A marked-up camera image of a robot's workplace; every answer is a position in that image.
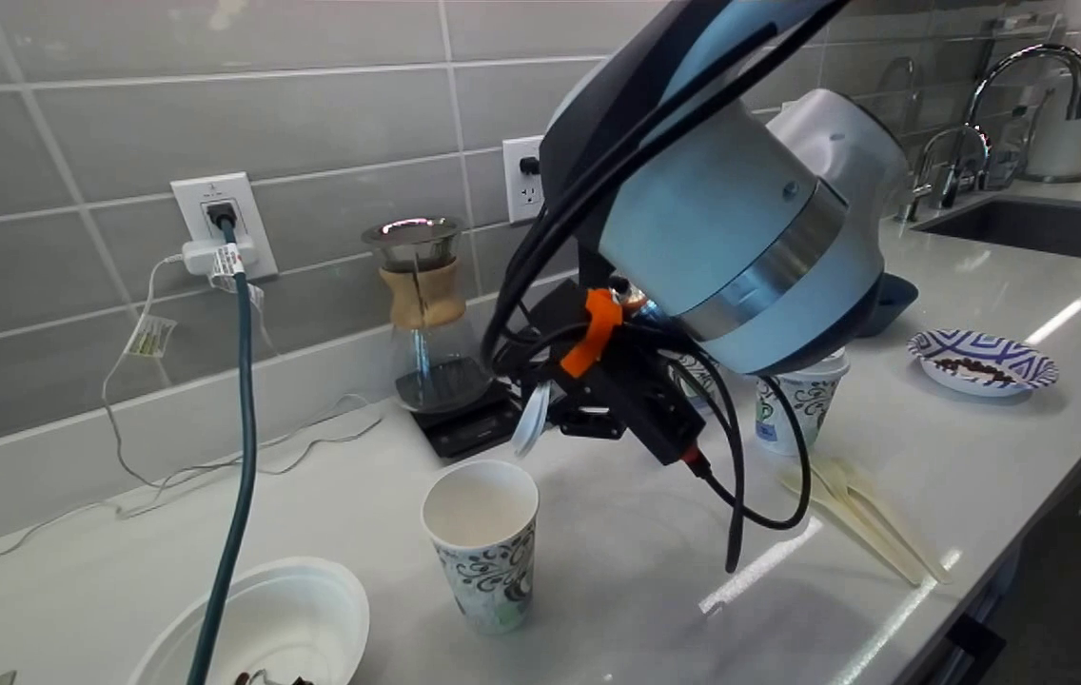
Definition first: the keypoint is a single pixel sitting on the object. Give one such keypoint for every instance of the orange camera mount bracket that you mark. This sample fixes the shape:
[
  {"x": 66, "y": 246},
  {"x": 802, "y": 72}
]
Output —
[{"x": 591, "y": 328}]

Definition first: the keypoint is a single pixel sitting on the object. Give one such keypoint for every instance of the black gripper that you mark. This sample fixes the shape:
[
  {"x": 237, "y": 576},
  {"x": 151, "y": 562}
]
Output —
[{"x": 647, "y": 403}]

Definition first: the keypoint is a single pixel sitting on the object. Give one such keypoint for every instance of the glass pour-over coffee carafe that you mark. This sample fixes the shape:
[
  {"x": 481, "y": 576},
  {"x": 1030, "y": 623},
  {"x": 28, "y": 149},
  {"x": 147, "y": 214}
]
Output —
[{"x": 429, "y": 343}]

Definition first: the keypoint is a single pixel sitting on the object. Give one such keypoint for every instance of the pale chopstick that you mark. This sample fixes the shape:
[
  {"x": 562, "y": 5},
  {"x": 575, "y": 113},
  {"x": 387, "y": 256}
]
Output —
[
  {"x": 858, "y": 525},
  {"x": 878, "y": 513}
]

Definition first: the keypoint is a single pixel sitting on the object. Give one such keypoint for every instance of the patterned paper cup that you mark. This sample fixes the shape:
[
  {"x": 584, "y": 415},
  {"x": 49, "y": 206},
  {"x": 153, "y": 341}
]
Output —
[
  {"x": 488, "y": 584},
  {"x": 808, "y": 401}
]

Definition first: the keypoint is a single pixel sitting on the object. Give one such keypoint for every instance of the white plastic cup lid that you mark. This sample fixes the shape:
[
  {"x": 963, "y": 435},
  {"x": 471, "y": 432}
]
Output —
[{"x": 532, "y": 421}]

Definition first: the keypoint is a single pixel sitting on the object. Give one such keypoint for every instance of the white wall outlet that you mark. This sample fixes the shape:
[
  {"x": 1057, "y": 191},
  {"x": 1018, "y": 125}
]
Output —
[
  {"x": 521, "y": 191},
  {"x": 249, "y": 203}
]

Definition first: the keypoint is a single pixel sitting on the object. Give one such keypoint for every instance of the dark wood base cabinet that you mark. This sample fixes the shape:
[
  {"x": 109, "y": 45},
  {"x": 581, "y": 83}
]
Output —
[{"x": 962, "y": 648}]

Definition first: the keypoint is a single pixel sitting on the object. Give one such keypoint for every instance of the blue white patterned plate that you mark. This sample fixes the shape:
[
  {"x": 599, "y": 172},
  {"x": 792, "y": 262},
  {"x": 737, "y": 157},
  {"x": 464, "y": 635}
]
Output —
[{"x": 982, "y": 361}]

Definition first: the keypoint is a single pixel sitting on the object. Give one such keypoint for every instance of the black coffee scale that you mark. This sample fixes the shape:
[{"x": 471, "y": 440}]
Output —
[{"x": 464, "y": 427}]

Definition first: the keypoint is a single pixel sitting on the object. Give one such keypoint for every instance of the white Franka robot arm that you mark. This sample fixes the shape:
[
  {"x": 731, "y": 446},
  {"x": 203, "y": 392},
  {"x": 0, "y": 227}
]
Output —
[{"x": 742, "y": 229}]

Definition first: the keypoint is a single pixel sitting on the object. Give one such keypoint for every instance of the dark kitchen sink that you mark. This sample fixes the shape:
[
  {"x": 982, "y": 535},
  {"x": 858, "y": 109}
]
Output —
[{"x": 1049, "y": 229}]

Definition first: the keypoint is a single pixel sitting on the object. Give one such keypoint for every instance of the chrome kitchen faucet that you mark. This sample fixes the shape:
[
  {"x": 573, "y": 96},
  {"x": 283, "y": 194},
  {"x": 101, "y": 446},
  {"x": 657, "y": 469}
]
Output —
[{"x": 1075, "y": 63}]

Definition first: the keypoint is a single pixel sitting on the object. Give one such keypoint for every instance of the white bowl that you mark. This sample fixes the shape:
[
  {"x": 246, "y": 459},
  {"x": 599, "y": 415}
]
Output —
[{"x": 299, "y": 623}]

